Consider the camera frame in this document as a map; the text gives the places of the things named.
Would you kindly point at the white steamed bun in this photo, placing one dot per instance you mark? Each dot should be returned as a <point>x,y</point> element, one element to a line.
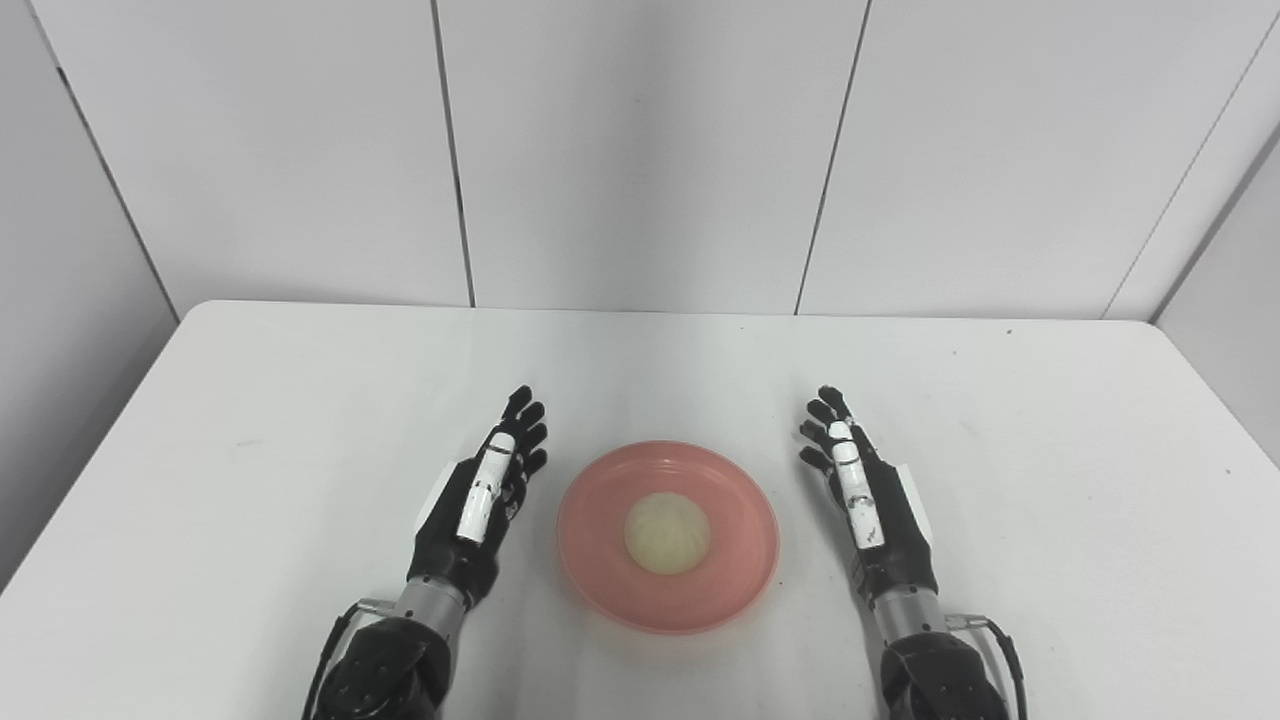
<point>667,535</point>

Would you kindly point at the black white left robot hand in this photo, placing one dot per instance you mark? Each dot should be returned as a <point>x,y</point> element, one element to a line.
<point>455,540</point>

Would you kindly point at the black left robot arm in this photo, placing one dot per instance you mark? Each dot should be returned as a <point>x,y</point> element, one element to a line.
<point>385,670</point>

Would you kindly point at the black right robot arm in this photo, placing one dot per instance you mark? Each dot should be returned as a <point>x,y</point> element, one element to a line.
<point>935,680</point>

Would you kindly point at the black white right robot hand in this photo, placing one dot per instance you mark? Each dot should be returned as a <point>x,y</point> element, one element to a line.
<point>895,545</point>

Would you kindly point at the pink round plate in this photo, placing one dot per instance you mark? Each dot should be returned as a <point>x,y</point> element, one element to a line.
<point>600,570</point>

